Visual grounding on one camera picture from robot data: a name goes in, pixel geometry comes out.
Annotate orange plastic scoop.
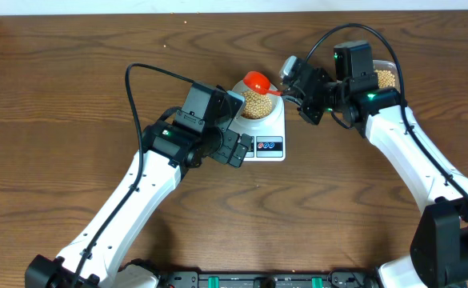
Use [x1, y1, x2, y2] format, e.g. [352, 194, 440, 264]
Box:
[242, 71, 282, 96]

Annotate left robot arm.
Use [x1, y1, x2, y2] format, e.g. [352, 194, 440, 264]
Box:
[25, 120, 251, 288]

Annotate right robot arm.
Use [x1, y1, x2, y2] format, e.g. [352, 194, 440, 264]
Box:
[280, 41, 468, 287]

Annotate white digital kitchen scale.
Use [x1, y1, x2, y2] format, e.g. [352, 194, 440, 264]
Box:
[230, 98, 286, 162]

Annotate grey round bowl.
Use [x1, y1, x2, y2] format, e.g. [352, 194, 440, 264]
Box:
[233, 77, 280, 120]

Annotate soybeans in bowl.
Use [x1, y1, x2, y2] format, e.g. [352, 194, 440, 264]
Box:
[241, 90, 273, 119]

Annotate clear plastic soybean container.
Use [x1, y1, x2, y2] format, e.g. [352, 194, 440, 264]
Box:
[373, 60, 400, 91]

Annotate right black cable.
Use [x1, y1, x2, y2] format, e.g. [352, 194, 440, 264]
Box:
[303, 22, 468, 229]

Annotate black cable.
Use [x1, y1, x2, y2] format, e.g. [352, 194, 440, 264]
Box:
[69, 62, 197, 288]
[303, 22, 468, 229]

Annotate left black cable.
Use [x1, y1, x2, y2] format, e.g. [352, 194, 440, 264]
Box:
[69, 62, 197, 288]

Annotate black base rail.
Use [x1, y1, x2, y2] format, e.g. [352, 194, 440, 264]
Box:
[121, 259, 382, 288]

